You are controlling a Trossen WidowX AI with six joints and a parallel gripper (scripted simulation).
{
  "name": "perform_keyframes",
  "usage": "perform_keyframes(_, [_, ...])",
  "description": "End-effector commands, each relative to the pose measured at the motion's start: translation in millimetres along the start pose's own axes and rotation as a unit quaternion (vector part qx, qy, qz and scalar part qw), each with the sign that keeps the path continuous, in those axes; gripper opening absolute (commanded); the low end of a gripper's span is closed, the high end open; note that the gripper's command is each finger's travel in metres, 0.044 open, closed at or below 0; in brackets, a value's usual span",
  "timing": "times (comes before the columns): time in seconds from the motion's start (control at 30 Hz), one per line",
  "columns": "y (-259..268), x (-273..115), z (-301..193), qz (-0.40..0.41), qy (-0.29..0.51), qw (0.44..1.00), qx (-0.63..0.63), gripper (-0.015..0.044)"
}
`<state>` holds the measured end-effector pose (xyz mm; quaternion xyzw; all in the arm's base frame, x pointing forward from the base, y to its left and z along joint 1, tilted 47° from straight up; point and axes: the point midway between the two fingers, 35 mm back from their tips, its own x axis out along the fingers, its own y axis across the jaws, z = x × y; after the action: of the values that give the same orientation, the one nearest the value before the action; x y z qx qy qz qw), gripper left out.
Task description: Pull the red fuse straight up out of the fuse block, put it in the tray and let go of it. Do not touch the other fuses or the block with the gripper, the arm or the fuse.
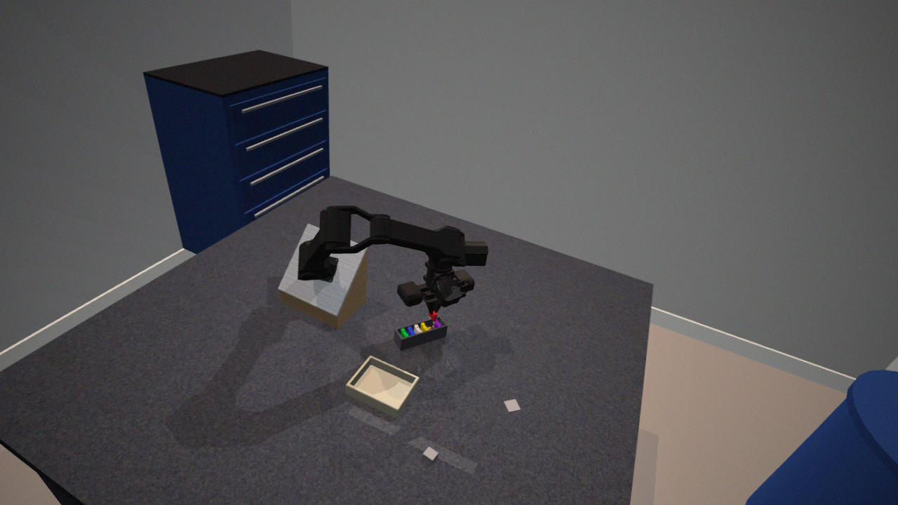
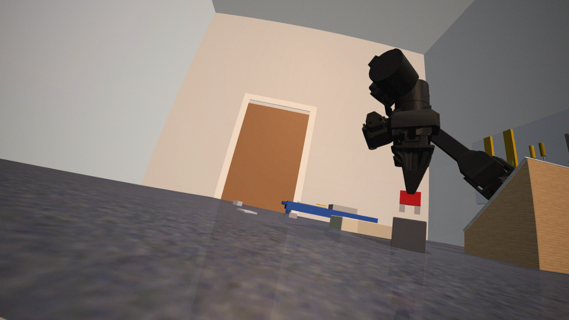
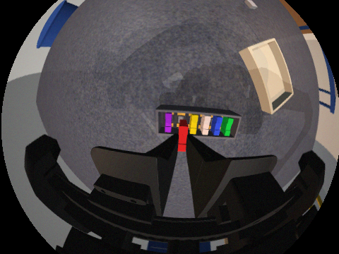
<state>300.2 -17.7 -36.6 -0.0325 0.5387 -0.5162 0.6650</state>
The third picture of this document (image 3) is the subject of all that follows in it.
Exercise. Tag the red blade fuse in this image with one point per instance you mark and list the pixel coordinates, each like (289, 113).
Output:
(183, 130)

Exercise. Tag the beige open tray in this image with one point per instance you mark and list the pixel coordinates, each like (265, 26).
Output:
(269, 73)

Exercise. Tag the yellow fuse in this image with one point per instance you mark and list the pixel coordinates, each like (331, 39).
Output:
(193, 123)

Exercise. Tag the purple fuse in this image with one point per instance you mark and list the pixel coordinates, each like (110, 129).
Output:
(168, 127)

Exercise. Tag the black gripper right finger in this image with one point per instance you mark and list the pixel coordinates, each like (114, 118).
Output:
(210, 172)

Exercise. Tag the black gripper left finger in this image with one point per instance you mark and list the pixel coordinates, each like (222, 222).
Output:
(154, 168)

